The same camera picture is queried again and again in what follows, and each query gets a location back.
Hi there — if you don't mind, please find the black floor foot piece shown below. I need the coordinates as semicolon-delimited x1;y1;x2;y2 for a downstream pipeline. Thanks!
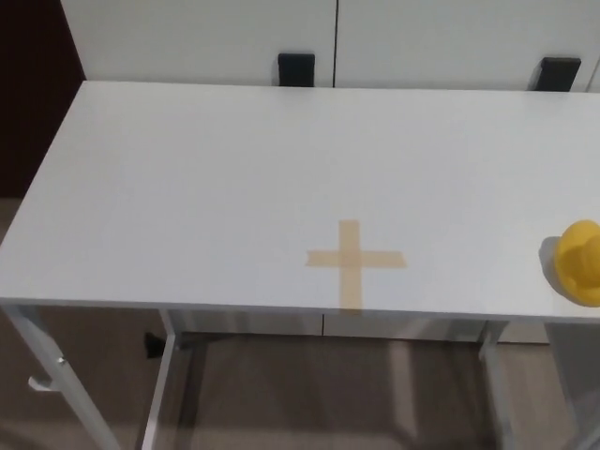
143;332;165;360

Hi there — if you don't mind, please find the yellow rubber duck toy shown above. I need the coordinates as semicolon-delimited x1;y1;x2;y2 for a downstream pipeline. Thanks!
543;219;600;309

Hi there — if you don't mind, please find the tan tape cross marker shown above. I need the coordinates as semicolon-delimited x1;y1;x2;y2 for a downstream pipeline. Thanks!
306;219;408;316

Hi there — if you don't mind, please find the white partition panel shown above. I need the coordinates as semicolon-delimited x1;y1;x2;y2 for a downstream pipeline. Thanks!
58;0;339;89
333;0;600;94

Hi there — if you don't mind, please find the white desk metal frame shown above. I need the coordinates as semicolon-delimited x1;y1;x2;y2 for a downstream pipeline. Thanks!
0;302;600;450

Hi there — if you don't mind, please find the black panel foot clamp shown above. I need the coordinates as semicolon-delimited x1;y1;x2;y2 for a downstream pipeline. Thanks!
276;52;316;88
528;56;582;92

